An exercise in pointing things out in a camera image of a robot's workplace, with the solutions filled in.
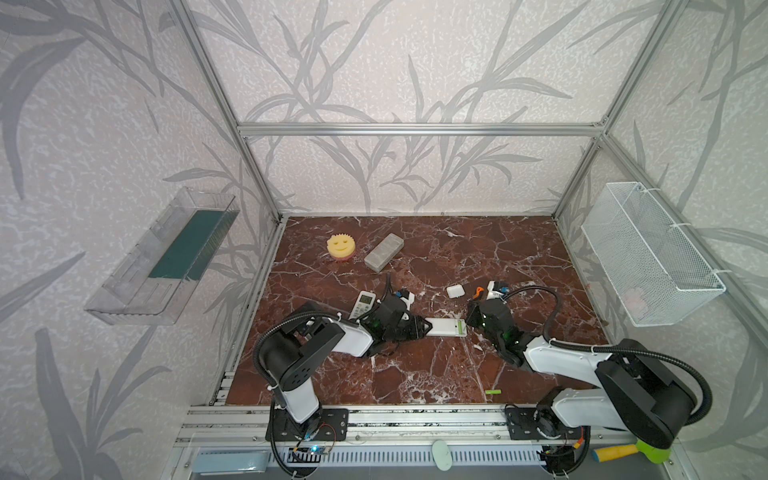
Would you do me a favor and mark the white battery cover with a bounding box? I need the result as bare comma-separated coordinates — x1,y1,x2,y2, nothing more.
446,284,466,299

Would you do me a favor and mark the clear plastic wall shelf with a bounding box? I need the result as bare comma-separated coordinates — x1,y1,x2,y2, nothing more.
85,187,240,326

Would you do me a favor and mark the green yellow toy hammer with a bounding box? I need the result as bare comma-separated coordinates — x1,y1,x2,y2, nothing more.
593,440,671,465

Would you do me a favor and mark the pale green oval knob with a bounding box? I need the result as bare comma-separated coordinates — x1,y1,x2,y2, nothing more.
431,440,453,472

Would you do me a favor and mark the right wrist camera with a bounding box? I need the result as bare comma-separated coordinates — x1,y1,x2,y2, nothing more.
486,281,510,300

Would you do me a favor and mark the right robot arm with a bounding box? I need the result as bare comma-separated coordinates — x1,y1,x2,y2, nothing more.
466,284,714,449

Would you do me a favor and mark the white wire mesh basket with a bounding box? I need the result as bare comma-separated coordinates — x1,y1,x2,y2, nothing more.
582,182,727,327

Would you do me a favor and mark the grey stone block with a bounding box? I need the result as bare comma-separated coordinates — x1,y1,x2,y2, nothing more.
364,233,404,273

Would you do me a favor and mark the white remote with display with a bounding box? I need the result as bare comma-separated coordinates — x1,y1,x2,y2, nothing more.
350,291,376,319

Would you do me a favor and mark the white remote with batteries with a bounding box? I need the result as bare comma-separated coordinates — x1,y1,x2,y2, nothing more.
426,318,467,338

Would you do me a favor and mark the yellow smiley sponge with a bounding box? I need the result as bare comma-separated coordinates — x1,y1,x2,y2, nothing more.
327,234,356,261

